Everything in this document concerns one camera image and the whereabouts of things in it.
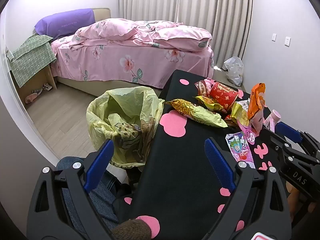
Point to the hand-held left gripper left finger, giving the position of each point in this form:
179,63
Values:
98,166

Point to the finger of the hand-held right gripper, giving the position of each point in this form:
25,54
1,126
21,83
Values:
287,130
276,141

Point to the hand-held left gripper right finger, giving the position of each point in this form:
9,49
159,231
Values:
220,166

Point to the pink packet with round label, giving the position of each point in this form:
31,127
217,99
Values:
247,131

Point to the bin with yellow bag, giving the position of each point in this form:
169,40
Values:
120,120

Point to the yellow snack packet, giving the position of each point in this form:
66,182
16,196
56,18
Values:
200,113

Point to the pink white cartoon packet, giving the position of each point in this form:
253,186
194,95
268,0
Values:
202,87

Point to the person's left forearm brown sleeve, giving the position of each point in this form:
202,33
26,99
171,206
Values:
131,230

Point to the person's right hand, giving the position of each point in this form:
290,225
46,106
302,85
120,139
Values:
293,196

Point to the pink plastic bottle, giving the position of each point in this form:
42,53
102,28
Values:
272,118

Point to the colourful cartoon packet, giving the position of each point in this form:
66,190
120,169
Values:
240,148

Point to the person's leg in jeans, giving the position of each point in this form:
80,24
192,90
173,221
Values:
105,200

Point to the orange snack packet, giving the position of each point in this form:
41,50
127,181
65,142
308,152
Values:
257,105

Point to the black tablecloth with pink shapes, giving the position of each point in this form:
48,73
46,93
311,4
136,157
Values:
180,160

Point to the white printed packet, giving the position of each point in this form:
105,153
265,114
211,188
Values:
243,104

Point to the small red gold wrapper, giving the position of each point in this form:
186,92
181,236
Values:
231,118

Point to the white plastic bag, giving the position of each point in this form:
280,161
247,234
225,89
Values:
234,70

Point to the black white shoe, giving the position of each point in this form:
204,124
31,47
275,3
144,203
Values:
47,87

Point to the pink slipper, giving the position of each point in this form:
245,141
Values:
31,97

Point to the wooden bedside cabinet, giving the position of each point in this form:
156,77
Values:
42,85

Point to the green checked cloth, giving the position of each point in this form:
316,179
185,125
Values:
30,57

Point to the pink floral duvet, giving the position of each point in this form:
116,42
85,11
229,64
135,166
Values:
140,31

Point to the purple pillow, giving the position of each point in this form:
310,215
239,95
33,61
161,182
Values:
62,23

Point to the beige striped curtain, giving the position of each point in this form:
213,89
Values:
200,10

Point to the curtain pull rod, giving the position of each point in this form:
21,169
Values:
178,0

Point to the white wall socket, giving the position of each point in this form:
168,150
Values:
287,41

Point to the white wall switch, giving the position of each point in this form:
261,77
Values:
274,37

